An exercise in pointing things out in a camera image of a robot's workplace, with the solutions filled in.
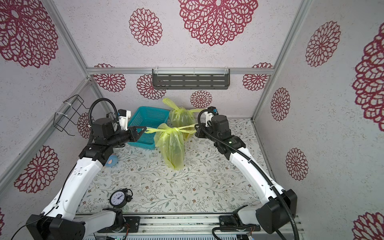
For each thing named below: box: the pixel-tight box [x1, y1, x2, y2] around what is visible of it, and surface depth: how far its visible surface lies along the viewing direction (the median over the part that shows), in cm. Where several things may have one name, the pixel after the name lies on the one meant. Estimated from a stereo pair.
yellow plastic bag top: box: [162, 98, 202, 141], surface depth 97 cm
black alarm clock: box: [108, 188, 133, 209], surface depth 81 cm
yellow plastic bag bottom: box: [144, 123, 197, 170], surface depth 76 cm
